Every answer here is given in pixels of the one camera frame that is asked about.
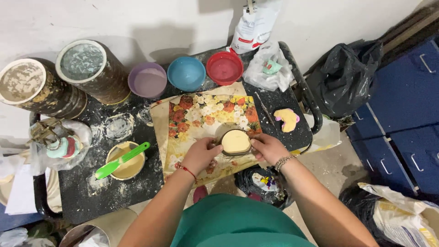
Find heap of crumpled plastic bags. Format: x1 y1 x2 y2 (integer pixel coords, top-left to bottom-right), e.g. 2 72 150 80
0 221 60 247

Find yellow and pink clay figure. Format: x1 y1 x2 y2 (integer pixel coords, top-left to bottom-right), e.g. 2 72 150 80
273 108 300 133

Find white powder pouch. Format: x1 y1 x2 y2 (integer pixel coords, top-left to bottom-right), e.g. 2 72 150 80
229 0 284 55

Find green and red clay figure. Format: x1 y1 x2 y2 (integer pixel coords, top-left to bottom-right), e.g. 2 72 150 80
46 135 83 159

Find person's left hand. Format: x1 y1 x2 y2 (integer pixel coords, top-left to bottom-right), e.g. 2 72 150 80
181 137 224 176

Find red plastic bowl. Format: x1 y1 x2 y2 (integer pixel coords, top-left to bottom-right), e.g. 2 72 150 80
206 51 244 86

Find round mould with yellow paste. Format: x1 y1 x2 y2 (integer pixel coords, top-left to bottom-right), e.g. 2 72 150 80
219 129 253 158

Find black bag with scraps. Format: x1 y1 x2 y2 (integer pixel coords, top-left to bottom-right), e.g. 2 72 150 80
234 165 296 211

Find purple plastic bowl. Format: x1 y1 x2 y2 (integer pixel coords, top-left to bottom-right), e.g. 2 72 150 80
128 62 168 99

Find blue drawer cabinet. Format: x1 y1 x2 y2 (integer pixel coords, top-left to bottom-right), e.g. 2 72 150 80
344 34 439 204

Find small green clay figure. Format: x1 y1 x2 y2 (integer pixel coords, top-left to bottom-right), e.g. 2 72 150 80
262 59 283 75

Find red string bracelet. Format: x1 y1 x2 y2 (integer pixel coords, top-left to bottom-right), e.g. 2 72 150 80
174 162 199 183

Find thin metal sculpting tool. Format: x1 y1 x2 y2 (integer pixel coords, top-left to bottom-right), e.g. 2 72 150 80
254 91 276 127

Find green plastic spatula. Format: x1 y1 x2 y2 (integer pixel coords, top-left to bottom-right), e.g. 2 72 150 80
95 142 151 180

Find black plastic sack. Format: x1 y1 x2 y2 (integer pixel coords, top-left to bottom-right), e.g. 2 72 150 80
338 185 398 247

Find person's green garment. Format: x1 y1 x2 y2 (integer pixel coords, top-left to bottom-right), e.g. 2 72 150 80
170 193 317 247

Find beaded metal bracelet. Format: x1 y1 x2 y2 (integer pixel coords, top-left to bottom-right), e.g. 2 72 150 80
274 155 297 172

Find person's right hand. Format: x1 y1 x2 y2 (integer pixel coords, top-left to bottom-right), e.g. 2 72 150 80
249 133 292 166

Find large black garbage bag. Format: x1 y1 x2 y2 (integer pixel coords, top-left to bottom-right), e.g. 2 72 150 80
305 38 384 119

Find metal bucket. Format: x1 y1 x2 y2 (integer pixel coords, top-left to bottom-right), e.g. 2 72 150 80
59 207 138 247

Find white woven sack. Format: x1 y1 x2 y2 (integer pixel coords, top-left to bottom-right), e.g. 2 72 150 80
358 182 439 247

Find cup of yellow paste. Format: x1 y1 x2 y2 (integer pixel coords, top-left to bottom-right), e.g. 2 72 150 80
105 141 147 181

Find white paper sheets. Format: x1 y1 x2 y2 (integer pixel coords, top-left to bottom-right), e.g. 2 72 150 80
0 137 63 215

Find large paint-stained tin can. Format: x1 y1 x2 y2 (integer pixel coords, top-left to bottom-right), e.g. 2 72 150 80
55 39 132 105
0 58 88 120

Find blue plastic bowl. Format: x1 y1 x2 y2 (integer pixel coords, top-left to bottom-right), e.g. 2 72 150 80
167 56 206 92

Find brass metal ornament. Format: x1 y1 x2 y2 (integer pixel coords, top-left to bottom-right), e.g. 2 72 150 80
27 118 75 147

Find clear bag with ornaments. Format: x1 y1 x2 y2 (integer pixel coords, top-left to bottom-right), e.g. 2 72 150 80
27 118 93 172

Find clear crumpled plastic bag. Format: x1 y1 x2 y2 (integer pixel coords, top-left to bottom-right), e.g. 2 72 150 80
242 41 295 93

